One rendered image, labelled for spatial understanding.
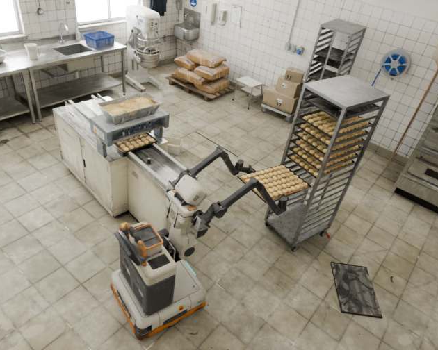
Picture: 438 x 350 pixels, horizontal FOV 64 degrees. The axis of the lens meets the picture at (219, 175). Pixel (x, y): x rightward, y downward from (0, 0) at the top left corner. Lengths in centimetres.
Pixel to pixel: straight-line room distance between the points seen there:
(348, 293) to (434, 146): 229
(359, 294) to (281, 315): 90
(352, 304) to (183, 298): 171
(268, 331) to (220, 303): 50
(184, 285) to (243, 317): 64
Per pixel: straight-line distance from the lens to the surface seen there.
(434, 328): 427
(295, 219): 430
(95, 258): 385
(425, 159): 535
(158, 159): 365
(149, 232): 279
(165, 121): 377
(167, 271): 271
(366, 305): 401
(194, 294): 322
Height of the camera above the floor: 296
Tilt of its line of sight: 37 degrees down
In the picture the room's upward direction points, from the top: 9 degrees clockwise
